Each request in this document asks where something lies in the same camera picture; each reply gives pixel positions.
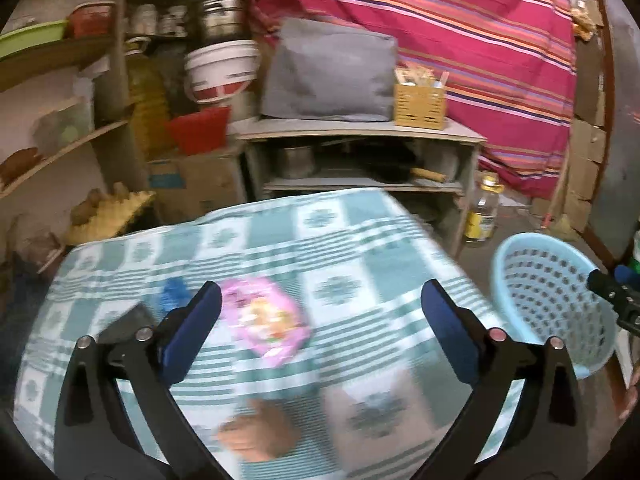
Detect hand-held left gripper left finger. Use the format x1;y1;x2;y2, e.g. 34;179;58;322
54;280;223;480

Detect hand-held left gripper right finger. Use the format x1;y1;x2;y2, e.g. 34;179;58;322
420;279;598;480

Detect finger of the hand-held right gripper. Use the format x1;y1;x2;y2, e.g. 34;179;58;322
614;264;640;292
586;269;640;333

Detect pink printed packet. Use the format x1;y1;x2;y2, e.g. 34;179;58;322
220;276;312;368

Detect light blue plastic basket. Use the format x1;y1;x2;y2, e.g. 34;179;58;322
490;232;621;381

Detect small blue wrapper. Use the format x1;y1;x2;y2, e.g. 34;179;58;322
161;278;190;313

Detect small black box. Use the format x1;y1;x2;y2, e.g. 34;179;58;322
99;304;168;361

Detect clear oil bottle yellow label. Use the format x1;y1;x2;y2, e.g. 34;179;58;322
465;172;503;246

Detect green white checked tablecloth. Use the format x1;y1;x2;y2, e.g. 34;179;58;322
12;186;531;480

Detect yellow egg tray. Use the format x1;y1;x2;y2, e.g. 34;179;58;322
65;192;157;246

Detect cardboard box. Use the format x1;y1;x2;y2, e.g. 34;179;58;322
149;152;247;221

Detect small steel pot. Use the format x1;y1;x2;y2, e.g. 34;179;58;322
272;145;318;180

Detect red plastic basin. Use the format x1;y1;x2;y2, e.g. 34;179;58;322
164;106;232;156

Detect low wooden cabinet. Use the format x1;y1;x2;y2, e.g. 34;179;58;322
227;116;488;256

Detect yellow utensil holder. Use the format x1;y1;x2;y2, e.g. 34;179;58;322
394;82;447;131

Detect large yellow oil bottle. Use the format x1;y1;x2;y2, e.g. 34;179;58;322
125;50;168;158

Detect reddish brown bundle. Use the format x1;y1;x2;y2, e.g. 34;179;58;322
0;146;45;187

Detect clear plastic container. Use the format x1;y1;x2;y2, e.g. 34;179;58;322
35;102;96;153

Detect wooden shelf unit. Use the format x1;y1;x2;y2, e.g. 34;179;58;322
0;0;151;201

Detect bundle of wooden utensils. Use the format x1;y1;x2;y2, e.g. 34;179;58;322
395;62;451;88

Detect small yellow hanging bag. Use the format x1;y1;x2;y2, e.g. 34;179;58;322
570;0;596;41

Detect white plastic bucket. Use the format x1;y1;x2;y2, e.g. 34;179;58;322
184;40;260;105

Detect grey cushion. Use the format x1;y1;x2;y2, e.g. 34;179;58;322
260;17;400;123

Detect red striped curtain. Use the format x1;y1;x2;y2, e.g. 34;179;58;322
232;0;578;201

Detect glass jar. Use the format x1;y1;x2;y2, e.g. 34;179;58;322
131;4;158;36
160;7;188;36

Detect steel cooking pot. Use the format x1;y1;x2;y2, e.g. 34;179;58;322
195;0;251;43

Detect small red basket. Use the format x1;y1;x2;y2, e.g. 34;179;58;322
67;2;117;38

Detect green plastic tray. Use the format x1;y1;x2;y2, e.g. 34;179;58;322
0;20;69;61

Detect cardboard wall panels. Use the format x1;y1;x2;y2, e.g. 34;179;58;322
565;0;608;233

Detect black pan wooden handle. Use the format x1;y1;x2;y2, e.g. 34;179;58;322
365;155;446;186

